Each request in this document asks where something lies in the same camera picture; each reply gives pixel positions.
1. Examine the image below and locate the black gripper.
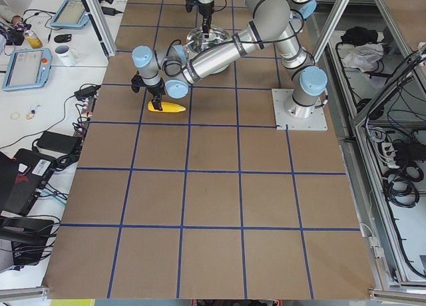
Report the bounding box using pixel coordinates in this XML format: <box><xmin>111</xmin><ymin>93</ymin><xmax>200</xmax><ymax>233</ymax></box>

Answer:
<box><xmin>198</xmin><ymin>0</ymin><xmax>214</xmax><ymax>39</ymax></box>
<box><xmin>146</xmin><ymin>82</ymin><xmax>165</xmax><ymax>111</ymax></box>

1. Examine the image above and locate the yellow corn cob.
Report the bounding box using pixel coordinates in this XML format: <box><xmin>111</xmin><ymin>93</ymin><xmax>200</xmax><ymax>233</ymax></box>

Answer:
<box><xmin>148</xmin><ymin>101</ymin><xmax>186</xmax><ymax>113</ymax></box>

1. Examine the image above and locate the glass pot lid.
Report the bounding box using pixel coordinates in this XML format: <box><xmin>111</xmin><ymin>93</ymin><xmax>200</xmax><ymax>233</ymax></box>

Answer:
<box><xmin>186</xmin><ymin>25</ymin><xmax>231</xmax><ymax>55</ymax></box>

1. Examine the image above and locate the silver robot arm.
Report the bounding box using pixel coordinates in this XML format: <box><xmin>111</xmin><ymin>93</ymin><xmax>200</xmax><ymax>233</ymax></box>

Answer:
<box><xmin>131</xmin><ymin>0</ymin><xmax>327</xmax><ymax>118</ymax></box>
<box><xmin>185</xmin><ymin>0</ymin><xmax>317</xmax><ymax>40</ymax></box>

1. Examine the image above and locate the black power adapter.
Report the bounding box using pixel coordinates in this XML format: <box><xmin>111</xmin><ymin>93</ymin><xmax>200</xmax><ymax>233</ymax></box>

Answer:
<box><xmin>74</xmin><ymin>85</ymin><xmax>101</xmax><ymax>100</ymax></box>

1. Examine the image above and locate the white mug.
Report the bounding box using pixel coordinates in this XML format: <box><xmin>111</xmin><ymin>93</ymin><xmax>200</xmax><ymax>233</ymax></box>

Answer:
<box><xmin>55</xmin><ymin>45</ymin><xmax>80</xmax><ymax>67</ymax></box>

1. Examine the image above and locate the black power brick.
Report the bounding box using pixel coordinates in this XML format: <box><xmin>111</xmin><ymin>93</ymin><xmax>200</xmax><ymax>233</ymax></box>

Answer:
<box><xmin>36</xmin><ymin>131</ymin><xmax>82</xmax><ymax>154</ymax></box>

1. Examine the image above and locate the brown paper table mat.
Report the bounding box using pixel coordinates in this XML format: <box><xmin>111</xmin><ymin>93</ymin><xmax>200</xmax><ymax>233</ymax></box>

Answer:
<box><xmin>44</xmin><ymin>0</ymin><xmax>375</xmax><ymax>300</ymax></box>

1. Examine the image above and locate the far teach pendant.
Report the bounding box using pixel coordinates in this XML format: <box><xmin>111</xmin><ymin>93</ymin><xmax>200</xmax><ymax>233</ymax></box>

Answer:
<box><xmin>50</xmin><ymin>0</ymin><xmax>89</xmax><ymax>29</ymax></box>

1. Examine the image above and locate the teach pendant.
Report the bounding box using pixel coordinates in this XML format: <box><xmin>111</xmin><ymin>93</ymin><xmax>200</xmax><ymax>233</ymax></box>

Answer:
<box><xmin>2</xmin><ymin>48</ymin><xmax>52</xmax><ymax>92</ymax></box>
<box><xmin>50</xmin><ymin>0</ymin><xmax>89</xmax><ymax>29</ymax></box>

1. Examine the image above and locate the near teach pendant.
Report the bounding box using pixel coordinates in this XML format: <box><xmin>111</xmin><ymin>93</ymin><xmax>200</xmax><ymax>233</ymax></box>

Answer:
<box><xmin>2</xmin><ymin>48</ymin><xmax>52</xmax><ymax>92</ymax></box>

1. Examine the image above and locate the black cloth bundle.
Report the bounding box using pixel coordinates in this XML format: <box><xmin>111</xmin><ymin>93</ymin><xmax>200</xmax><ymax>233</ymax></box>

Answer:
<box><xmin>341</xmin><ymin>26</ymin><xmax>378</xmax><ymax>46</ymax></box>

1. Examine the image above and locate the black laptop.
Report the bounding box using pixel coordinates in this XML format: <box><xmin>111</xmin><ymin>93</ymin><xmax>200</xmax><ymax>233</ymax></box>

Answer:
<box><xmin>1</xmin><ymin>148</ymin><xmax>56</xmax><ymax>216</ymax></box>

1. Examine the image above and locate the white crumpled cloth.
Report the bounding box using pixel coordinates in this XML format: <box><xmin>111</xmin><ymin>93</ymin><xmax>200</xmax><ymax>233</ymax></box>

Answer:
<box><xmin>342</xmin><ymin>43</ymin><xmax>384</xmax><ymax>73</ymax></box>

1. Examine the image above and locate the aluminium frame post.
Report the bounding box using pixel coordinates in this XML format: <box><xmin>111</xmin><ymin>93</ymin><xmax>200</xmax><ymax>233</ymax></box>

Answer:
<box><xmin>81</xmin><ymin>0</ymin><xmax>116</xmax><ymax>59</ymax></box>

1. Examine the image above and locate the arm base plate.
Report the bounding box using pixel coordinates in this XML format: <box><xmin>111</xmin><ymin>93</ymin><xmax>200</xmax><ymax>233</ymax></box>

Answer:
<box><xmin>272</xmin><ymin>88</ymin><xmax>327</xmax><ymax>131</ymax></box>

